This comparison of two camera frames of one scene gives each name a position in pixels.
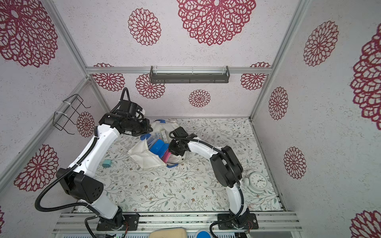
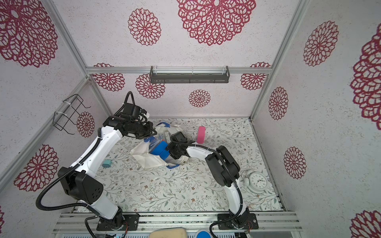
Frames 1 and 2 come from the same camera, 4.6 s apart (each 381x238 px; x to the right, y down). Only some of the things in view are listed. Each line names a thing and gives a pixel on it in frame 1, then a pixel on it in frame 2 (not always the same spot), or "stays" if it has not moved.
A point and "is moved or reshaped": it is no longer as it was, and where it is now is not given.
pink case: x=166 y=156 to x=201 y=135
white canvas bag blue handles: x=144 y=158 stays
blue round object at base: x=203 y=234 stays
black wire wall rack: x=71 y=110 stays
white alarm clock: x=256 y=182 stays
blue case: x=159 y=148 is moved or reshaped
